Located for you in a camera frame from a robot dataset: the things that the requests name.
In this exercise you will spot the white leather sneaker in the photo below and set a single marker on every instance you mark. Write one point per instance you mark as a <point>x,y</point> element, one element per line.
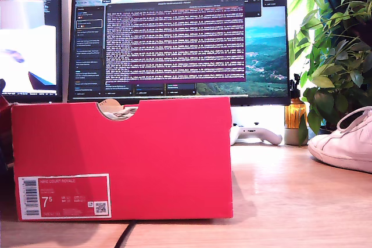
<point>122,114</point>
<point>343,149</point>

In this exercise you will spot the red shoebox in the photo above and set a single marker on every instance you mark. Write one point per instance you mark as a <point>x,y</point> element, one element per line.
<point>145,155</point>

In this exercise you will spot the red shoebox lid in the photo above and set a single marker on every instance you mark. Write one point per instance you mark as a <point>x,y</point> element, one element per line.
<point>5,126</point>

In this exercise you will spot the large wide computer monitor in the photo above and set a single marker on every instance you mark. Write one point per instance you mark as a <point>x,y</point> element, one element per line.
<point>174,41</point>

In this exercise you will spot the white game controller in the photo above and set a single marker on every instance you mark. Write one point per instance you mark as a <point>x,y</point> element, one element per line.
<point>261,135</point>

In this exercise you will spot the pale ceramic pot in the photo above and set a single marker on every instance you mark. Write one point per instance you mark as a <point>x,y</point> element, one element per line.
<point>290,137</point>

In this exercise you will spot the amber glass pump bottle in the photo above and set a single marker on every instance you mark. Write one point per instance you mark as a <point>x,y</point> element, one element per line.
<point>295,114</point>

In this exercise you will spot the black square plant pot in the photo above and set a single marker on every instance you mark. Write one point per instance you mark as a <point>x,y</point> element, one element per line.
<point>328,129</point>

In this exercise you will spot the green leafy houseplant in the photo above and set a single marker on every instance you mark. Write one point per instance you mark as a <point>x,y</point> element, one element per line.
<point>334,56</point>

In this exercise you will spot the small black computer monitor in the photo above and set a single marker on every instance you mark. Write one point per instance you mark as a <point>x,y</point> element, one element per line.
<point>29,12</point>

